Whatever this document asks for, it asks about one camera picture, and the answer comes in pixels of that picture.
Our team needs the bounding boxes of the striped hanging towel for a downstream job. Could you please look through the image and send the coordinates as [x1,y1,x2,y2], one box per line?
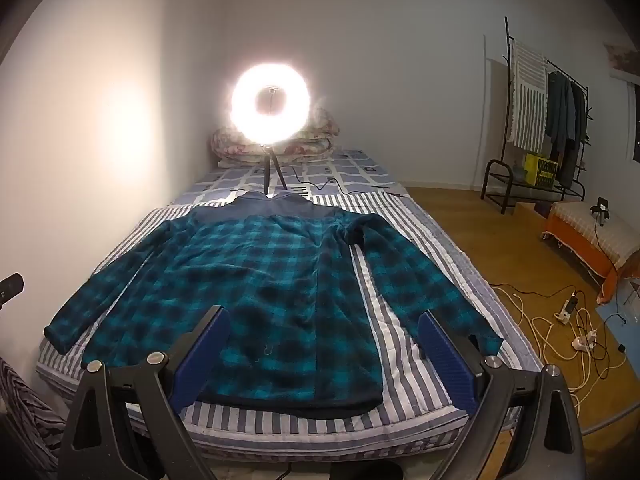
[506,41,550,152]

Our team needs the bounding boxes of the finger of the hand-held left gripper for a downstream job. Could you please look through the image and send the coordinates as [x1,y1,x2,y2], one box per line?
[0,272,25,306]

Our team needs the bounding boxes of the yellow crate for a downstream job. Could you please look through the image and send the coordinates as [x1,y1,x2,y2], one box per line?
[522,152,558,190]

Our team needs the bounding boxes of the folded floral quilt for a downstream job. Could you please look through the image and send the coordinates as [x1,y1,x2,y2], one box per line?
[210,109,341,170]

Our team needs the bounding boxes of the blue floor mat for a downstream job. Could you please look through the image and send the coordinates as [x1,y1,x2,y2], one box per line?
[595,305,640,356]

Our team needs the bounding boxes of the black metal clothes rack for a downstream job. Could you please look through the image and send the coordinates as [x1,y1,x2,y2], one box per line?
[481,17,596,217]

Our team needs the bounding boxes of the teal plaid fleece jacket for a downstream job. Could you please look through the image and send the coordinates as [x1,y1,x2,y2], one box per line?
[44,191,503,420]

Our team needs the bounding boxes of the wall poster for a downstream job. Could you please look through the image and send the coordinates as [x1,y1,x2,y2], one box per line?
[605,42,640,81]

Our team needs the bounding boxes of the black tripod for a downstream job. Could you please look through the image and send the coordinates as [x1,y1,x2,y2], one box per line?
[260,144,288,196]

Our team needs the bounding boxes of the grey hanging jacket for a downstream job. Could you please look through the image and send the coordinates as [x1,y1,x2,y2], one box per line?
[544,71,571,153]

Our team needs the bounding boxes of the low table with orange cover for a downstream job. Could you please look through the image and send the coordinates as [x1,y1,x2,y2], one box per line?
[541,200,640,305]

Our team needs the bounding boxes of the striped bed sheet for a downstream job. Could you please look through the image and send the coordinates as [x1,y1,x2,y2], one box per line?
[35,187,543,461]

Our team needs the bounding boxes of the white cable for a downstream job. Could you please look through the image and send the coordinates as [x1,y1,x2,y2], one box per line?
[490,282,608,411]

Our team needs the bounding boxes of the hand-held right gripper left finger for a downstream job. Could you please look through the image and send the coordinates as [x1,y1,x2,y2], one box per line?
[57,305,232,480]

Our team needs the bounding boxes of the dark hanging coat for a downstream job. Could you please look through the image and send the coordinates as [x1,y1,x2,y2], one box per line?
[557,80,590,188]

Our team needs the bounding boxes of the black ring light cable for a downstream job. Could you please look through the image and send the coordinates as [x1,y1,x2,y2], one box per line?
[286,167,407,197]

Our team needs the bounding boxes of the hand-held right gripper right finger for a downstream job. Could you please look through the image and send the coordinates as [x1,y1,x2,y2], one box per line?
[417,310,586,480]

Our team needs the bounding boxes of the white power strip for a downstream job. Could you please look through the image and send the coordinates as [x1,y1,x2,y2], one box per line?
[554,296,581,323]

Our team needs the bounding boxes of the zebra striped cloth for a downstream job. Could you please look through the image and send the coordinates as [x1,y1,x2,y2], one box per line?
[0,357,66,471]

